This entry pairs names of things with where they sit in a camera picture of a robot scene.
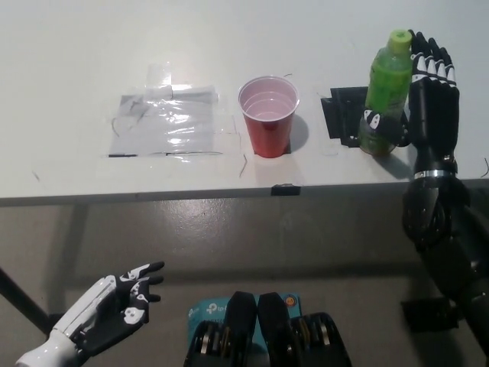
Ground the teal cardboard box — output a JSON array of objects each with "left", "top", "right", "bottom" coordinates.
[{"left": 186, "top": 293, "right": 306, "bottom": 355}]

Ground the green plastic bottle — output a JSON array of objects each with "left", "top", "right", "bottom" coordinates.
[{"left": 358, "top": 28, "right": 413, "bottom": 156}]

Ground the clear plastic sheet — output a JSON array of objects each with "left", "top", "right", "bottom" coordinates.
[{"left": 108, "top": 84, "right": 238, "bottom": 158}]

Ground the black right hand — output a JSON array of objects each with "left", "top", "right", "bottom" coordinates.
[{"left": 361, "top": 29, "right": 460, "bottom": 179}]

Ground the red plastic cup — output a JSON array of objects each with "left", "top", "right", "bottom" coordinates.
[{"left": 238, "top": 75, "right": 301, "bottom": 158}]

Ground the black table leg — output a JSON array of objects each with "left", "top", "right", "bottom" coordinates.
[{"left": 0, "top": 266, "right": 58, "bottom": 330}]

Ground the white and black left hand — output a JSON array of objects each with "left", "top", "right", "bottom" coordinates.
[{"left": 15, "top": 261, "right": 166, "bottom": 367}]

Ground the black tape square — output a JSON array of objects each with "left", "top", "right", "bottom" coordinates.
[{"left": 320, "top": 86, "right": 412, "bottom": 148}]

